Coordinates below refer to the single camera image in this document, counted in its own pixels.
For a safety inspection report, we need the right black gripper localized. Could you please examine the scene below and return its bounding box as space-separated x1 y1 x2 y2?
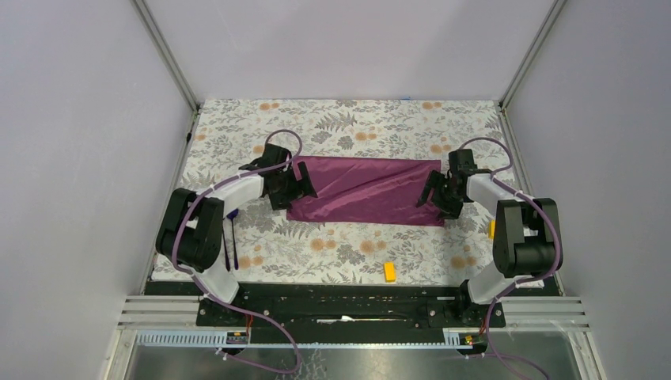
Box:
416 169 464 221

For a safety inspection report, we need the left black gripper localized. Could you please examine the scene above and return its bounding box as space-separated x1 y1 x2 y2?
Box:
269 161 317 209

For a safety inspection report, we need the purple satin napkin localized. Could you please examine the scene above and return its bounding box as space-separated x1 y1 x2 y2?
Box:
286 156 443 226

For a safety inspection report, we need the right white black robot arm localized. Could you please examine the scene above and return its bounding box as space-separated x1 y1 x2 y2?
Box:
416 149 563 327

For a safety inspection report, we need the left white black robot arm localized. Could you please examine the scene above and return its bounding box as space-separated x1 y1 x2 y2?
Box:
155 143 317 325

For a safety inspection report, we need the yellow block at right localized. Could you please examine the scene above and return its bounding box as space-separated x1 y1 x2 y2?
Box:
487 220 496 240

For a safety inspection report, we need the yellow block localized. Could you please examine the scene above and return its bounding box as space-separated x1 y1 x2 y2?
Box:
487 220 496 240
383 262 396 283

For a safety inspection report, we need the dark purple fork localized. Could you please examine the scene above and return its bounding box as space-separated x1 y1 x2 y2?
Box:
222 221 231 272

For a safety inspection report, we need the floral tablecloth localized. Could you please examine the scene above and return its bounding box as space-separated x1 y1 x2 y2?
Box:
180 100 517 286

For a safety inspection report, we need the yellow block near front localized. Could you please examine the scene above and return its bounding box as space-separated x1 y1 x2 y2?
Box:
383 262 396 283

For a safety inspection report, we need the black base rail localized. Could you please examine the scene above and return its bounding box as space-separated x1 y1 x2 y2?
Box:
144 280 564 345

